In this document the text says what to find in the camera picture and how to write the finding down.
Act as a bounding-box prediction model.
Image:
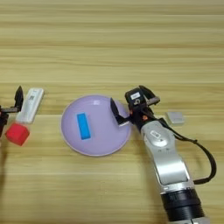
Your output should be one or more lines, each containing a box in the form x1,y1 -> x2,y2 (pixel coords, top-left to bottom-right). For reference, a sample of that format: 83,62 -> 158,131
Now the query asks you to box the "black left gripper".
0,85 -> 25,139

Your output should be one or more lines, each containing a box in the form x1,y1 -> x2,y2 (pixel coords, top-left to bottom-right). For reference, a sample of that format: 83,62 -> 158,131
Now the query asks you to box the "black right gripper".
108,84 -> 161,133

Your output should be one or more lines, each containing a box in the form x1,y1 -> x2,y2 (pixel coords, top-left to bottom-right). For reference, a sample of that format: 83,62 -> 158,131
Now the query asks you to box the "red cube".
4,122 -> 31,147

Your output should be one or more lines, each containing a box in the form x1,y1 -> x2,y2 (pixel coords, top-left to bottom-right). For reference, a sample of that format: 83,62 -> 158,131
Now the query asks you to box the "purple round plate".
59,94 -> 132,158

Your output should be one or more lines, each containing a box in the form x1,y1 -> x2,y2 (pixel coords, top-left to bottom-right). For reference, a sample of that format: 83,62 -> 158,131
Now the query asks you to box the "small grey square block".
164,110 -> 186,127

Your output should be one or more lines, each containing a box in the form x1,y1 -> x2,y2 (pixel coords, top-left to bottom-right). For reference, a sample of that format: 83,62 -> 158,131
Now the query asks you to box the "blue rectangular block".
76,112 -> 92,141

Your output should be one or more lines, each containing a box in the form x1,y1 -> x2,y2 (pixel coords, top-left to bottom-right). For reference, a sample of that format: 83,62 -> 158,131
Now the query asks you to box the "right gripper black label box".
124,87 -> 149,110

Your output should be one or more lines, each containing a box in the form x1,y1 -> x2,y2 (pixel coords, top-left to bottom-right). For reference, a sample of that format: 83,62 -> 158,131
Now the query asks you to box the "white rectangular test cassette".
15,87 -> 46,124

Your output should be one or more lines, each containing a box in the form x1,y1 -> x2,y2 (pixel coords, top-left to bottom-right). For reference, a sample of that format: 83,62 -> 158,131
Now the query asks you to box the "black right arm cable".
158,117 -> 218,186

